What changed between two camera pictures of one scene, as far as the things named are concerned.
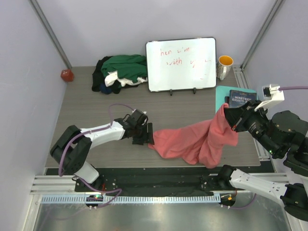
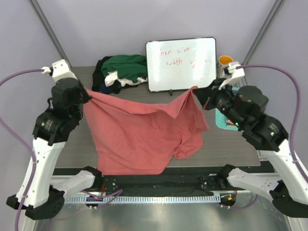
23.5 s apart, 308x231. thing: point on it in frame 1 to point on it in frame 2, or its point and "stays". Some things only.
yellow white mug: [224, 66] stays
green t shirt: [129, 67] stays
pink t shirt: [198, 143] to [129, 140]
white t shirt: [112, 77] stays
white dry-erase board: [180, 64] stays
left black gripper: [147, 137] to [86, 96]
